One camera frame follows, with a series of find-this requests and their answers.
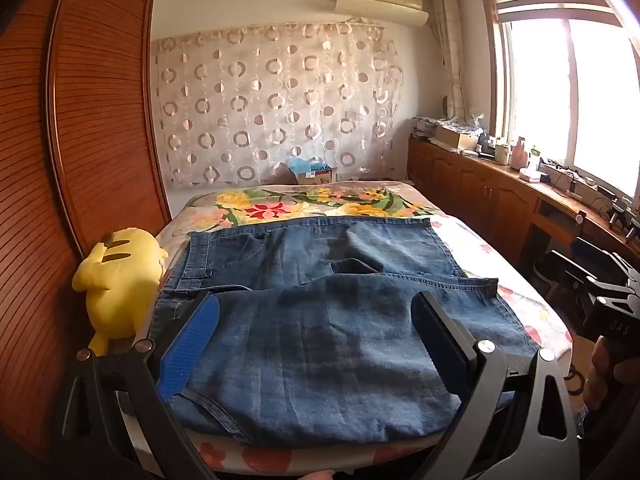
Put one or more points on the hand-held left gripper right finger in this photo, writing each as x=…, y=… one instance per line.
x=440, y=342

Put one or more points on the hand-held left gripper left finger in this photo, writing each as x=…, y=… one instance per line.
x=190, y=345

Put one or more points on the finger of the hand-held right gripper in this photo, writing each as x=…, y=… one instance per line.
x=570, y=280
x=622, y=267

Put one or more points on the blue denim pants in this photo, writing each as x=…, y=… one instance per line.
x=325, y=335

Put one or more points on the person's right hand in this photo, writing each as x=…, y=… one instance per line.
x=602, y=380

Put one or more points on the person's left hand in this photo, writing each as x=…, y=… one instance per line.
x=320, y=475

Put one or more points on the white flower print bedsheet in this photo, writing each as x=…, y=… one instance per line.
x=500, y=260

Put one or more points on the yellow plush toy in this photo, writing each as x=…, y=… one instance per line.
x=125, y=280

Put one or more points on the long wooden cabinet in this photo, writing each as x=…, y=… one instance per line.
x=475, y=185

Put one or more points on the pink bottle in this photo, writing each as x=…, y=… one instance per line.
x=520, y=155

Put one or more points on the floral blanket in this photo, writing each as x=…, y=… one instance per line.
x=300, y=205

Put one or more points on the flat cardboard box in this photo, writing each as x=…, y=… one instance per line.
x=457, y=136

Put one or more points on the wooden framed window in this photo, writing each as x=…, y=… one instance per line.
x=565, y=85

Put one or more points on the small cardboard box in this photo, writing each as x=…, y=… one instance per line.
x=316, y=176

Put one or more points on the blue plastic bag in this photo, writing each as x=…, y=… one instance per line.
x=305, y=165

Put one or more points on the beige window curtain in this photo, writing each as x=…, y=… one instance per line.
x=452, y=50

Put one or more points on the circle patterned sheer curtain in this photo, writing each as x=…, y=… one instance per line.
x=275, y=100

